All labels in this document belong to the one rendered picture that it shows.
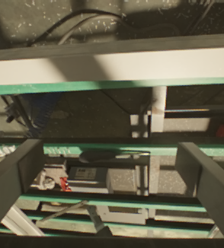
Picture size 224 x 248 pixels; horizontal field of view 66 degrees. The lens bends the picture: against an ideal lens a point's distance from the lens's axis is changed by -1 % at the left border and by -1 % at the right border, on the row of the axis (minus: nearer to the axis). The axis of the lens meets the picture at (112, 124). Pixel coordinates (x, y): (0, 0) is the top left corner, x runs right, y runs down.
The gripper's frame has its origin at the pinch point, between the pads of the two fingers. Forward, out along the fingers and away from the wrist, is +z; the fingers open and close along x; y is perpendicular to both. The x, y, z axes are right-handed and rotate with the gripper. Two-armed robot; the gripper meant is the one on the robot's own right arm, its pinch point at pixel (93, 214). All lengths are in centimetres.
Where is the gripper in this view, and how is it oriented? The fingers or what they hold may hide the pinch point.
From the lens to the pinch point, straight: 71.7
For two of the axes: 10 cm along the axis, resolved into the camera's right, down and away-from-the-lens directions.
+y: 8.5, -4.1, 3.2
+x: -1.3, -7.6, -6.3
